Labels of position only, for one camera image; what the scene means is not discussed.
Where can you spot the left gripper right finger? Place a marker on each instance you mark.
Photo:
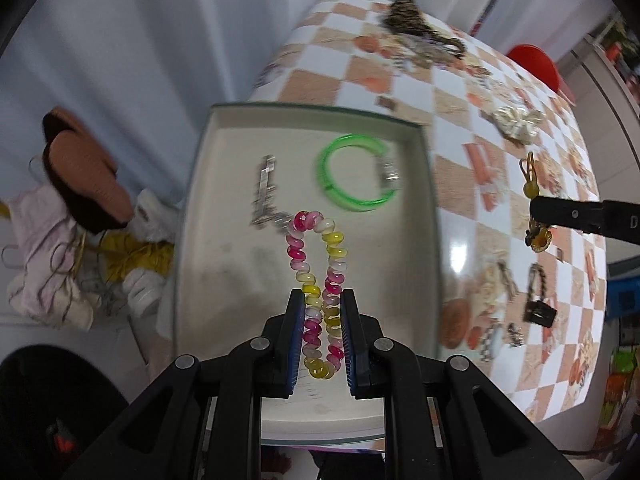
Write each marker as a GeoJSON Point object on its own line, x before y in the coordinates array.
{"type": "Point", "coordinates": [359, 333]}

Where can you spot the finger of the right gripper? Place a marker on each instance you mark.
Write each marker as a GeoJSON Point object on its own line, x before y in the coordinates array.
{"type": "Point", "coordinates": [570, 214]}

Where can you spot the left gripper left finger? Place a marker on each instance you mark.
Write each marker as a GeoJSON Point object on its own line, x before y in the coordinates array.
{"type": "Point", "coordinates": [288, 345]}

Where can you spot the small black claw clip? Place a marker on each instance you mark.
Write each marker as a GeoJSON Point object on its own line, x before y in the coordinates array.
{"type": "Point", "coordinates": [539, 313]}

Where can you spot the cream polka dot scrunchie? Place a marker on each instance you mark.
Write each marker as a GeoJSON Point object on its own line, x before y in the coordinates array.
{"type": "Point", "coordinates": [518, 124]}

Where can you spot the silver rhinestone hair clip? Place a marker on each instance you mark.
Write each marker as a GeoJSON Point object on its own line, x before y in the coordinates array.
{"type": "Point", "coordinates": [265, 212]}

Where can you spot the small silver earring charm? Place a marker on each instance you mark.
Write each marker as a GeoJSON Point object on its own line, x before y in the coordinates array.
{"type": "Point", "coordinates": [515, 335]}

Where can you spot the red plastic stool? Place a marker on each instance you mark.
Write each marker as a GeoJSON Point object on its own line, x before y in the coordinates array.
{"type": "Point", "coordinates": [537, 62]}

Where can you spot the leopard print hair clip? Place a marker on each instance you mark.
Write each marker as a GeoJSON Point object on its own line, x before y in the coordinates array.
{"type": "Point", "coordinates": [450, 45]}

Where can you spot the silver metal hair clip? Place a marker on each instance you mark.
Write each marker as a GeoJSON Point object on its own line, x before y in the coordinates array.
{"type": "Point", "coordinates": [427, 55]}

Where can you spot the pink white cloth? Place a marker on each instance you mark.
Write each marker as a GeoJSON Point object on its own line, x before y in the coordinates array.
{"type": "Point", "coordinates": [80, 312]}

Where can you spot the orange soled black slipper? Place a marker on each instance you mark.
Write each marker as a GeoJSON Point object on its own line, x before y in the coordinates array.
{"type": "Point", "coordinates": [84, 174]}

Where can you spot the leopard print scrunchie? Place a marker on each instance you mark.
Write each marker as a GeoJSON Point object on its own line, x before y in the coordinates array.
{"type": "Point", "coordinates": [404, 17]}

